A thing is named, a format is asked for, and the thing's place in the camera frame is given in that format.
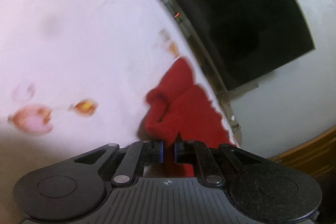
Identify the brown wooden cabinet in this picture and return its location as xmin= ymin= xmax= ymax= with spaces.
xmin=269 ymin=126 xmax=336 ymax=180

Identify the white floral bed sheet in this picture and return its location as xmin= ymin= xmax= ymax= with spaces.
xmin=0 ymin=0 xmax=243 ymax=224

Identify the red small garment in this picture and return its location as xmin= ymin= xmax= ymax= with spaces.
xmin=143 ymin=57 xmax=238 ymax=177

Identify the black wall television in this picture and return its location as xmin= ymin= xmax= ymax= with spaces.
xmin=175 ymin=0 xmax=314 ymax=90

